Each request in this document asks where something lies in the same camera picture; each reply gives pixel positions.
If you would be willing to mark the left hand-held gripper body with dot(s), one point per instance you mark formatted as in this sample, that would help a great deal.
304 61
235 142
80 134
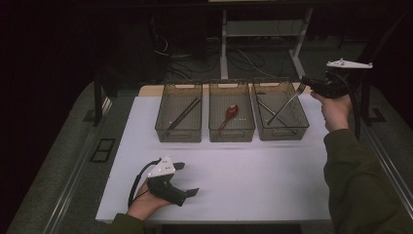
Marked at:
165 188

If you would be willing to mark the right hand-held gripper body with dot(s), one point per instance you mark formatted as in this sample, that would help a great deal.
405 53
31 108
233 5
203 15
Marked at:
336 86

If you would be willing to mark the metal fork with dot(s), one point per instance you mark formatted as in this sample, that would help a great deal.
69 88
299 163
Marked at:
287 104

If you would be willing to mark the clear grey plastic bin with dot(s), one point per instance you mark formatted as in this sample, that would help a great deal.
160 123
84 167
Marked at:
292 122
180 97
240 97

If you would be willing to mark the black chopstick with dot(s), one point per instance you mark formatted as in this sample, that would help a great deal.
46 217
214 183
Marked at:
186 114
183 113

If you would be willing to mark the brown wooden spoon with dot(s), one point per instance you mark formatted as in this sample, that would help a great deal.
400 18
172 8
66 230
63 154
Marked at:
232 111

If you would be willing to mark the person's right hand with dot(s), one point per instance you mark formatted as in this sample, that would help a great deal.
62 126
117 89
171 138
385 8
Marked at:
336 112

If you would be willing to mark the person's left hand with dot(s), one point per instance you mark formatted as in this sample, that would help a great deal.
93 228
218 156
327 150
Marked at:
144 204

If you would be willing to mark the black metal stand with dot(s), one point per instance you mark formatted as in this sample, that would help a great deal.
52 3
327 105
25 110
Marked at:
365 107

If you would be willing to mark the white table mat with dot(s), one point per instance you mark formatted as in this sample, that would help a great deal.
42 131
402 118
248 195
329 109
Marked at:
246 182

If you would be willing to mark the white metal stand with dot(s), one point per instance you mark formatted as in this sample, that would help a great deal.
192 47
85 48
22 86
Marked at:
223 48

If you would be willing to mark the black floor socket frame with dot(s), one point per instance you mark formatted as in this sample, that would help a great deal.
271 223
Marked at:
97 156

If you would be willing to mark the aluminium frame rail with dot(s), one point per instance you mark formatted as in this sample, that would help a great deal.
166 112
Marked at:
389 162
69 191

